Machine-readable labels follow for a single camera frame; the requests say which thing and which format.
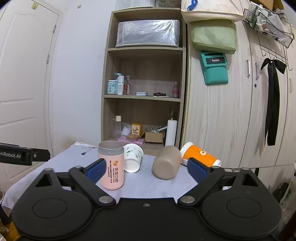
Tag white door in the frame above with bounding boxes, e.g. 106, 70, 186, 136
0, 0, 64, 186

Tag teal Redmi pouch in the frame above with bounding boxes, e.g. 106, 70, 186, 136
200, 52, 228, 86

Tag plastic wrapped grey box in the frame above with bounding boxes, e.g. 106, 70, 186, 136
116, 20, 180, 48

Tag pink small bottle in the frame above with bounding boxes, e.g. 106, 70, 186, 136
171, 82, 179, 98

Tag small cardboard box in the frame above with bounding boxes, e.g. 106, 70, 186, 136
145, 132, 163, 144

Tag pink cup grey rim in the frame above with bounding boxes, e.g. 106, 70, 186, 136
98, 140, 125, 190

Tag teal white tub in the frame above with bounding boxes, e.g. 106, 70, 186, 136
107, 80, 118, 95

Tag pink flat pad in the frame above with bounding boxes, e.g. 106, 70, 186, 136
118, 136, 145, 145

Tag white paper towel roll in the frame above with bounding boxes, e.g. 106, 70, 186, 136
165, 119, 178, 146

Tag orange paper cup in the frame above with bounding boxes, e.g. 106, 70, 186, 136
180, 142, 222, 167

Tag black wire wall basket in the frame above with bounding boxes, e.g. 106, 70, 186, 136
243, 1, 295, 66

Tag green pouch bag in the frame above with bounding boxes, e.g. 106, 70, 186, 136
190, 19, 237, 54

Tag yellow printed small box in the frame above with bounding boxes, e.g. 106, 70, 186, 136
131, 123, 142, 136

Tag light wood wardrobe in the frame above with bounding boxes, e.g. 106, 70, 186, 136
181, 1, 295, 191

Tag white pump bottle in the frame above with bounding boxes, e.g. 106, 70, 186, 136
114, 73, 125, 95

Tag taupe brown cup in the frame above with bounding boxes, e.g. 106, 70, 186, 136
152, 146, 182, 180

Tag white cup green print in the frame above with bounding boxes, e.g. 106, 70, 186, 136
124, 143, 144, 173

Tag black ribbon bow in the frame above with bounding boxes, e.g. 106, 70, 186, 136
260, 58, 287, 146

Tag red liquid bottle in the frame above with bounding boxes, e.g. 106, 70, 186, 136
123, 75, 130, 95

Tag clear bottle beige cap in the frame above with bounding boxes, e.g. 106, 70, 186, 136
115, 115, 122, 140

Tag wooden open shelf unit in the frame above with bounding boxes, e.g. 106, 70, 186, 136
101, 8, 187, 147

